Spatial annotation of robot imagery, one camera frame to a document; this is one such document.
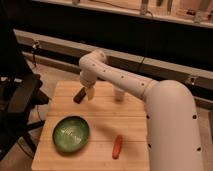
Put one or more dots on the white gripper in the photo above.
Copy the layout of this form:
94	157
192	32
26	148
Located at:
90	93

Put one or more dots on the black eraser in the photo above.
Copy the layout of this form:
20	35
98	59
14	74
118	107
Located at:
79	96

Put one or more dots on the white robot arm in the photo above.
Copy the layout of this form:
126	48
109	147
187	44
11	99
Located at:
173	136

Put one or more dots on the wooden board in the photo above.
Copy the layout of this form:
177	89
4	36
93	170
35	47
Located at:
107	119

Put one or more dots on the green bowl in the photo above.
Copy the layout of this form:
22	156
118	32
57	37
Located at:
71	134

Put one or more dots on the red marker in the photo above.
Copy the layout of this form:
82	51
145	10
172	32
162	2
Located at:
117	147

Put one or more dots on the black chair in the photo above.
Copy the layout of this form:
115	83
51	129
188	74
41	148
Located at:
19	91

